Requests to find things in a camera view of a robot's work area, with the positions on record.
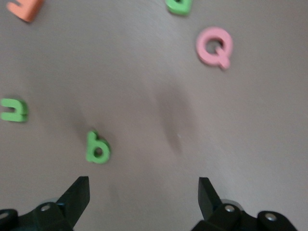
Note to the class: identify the green foam letter b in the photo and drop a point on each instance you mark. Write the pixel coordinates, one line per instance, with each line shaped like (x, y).
(179, 9)
(92, 146)

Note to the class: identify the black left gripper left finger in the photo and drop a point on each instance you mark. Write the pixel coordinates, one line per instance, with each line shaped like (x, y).
(60, 216)

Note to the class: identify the green foam letter u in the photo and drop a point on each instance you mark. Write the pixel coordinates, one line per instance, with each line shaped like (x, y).
(22, 110)

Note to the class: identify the pink foam letter Q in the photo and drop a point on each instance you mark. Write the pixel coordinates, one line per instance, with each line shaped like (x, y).
(201, 48)

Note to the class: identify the orange foam letter E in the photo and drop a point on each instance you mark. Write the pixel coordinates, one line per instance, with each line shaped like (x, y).
(26, 12)

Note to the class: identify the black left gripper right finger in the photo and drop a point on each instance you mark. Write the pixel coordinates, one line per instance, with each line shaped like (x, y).
(223, 219)

